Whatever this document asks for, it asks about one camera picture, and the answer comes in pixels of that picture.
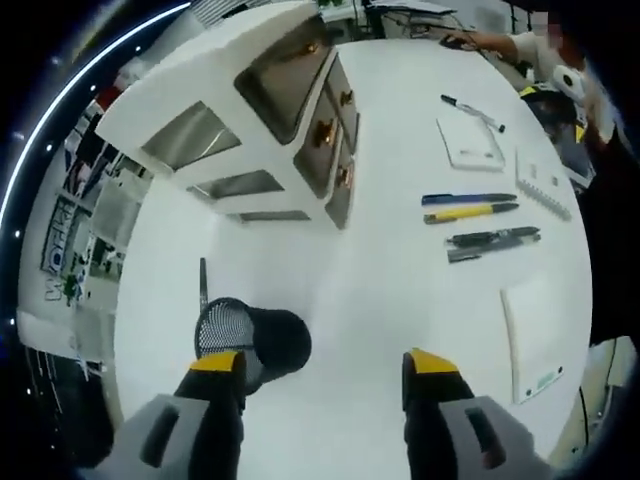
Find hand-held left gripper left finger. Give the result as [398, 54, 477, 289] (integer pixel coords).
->
[78, 350, 248, 480]

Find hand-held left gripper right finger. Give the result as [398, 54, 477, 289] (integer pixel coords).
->
[402, 348, 557, 480]

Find white spiral notebook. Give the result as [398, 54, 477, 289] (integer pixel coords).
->
[514, 145, 573, 221]

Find thick white sticky note stack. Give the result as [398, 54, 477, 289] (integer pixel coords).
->
[435, 117, 504, 172]

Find large white sticky note pad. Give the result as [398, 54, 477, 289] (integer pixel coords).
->
[499, 277, 566, 406]

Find blue pen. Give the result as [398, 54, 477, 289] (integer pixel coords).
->
[420, 193, 519, 207]

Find yellow pen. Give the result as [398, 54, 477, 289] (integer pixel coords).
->
[422, 201, 521, 225]

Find black mesh pen holder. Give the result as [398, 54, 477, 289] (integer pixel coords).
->
[194, 297, 314, 394]

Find dark slim pen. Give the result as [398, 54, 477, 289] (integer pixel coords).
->
[198, 257, 211, 307]

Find grey black pen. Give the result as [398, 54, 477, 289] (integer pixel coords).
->
[447, 238, 541, 265]

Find white desk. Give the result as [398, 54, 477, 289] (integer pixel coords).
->
[115, 38, 595, 469]

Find translucent white storage box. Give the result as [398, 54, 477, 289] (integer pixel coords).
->
[17, 307, 121, 374]

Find white plastic drawer cabinet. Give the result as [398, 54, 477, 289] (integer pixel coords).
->
[94, 0, 361, 231]

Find long curved ceiling light strip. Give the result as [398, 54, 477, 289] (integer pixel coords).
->
[0, 0, 194, 231]

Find blue wall lettering sign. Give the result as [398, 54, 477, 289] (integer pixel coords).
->
[42, 197, 94, 304]

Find white wall shelving unit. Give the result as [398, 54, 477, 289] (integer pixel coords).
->
[59, 69, 151, 201]

